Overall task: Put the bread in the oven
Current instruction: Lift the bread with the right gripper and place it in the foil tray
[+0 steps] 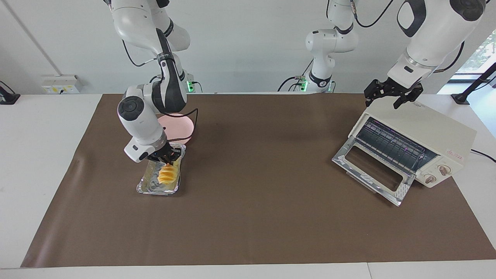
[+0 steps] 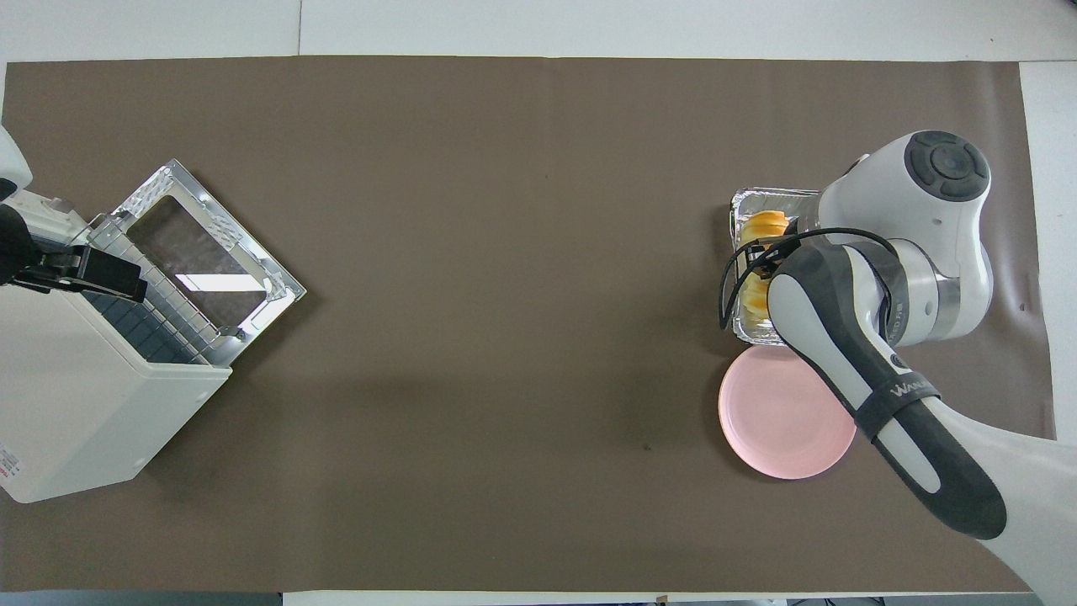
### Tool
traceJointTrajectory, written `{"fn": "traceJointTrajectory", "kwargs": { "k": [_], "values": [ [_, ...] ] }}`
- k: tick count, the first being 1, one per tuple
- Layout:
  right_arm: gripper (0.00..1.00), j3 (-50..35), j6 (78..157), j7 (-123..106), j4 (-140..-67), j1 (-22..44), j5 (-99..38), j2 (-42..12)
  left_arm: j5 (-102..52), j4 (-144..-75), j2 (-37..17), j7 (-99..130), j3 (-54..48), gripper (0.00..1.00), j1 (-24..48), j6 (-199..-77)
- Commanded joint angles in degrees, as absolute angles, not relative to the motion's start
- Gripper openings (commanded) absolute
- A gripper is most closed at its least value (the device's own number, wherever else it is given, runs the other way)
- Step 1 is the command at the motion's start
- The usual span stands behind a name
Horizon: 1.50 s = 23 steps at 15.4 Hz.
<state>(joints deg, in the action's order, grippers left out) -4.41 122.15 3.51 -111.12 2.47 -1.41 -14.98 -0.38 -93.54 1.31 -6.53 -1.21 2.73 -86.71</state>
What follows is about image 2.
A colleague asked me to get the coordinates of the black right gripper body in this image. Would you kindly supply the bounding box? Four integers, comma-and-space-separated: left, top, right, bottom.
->
751, 240, 800, 279

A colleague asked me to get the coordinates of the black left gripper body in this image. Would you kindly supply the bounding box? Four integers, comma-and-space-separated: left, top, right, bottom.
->
0, 205, 43, 287

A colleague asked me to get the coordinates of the yellow ridged bread loaf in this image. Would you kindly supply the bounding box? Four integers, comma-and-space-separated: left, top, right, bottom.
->
739, 210, 792, 322

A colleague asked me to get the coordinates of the silver foil baking tray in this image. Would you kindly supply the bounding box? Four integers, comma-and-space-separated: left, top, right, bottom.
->
729, 187, 821, 348

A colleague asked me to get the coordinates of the glass oven door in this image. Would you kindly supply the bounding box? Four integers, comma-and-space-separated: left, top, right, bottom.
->
109, 158, 307, 367

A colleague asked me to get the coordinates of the cream toaster oven body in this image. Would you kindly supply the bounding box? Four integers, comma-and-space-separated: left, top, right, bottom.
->
0, 189, 232, 504

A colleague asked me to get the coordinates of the pink round plate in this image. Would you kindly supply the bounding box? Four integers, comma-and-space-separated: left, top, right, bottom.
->
718, 345, 857, 481

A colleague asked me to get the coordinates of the brown table mat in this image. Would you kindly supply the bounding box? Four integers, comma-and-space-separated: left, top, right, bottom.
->
0, 56, 1057, 593

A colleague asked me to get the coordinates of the metal oven wire rack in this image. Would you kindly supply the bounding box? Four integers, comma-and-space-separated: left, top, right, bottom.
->
84, 215, 221, 364

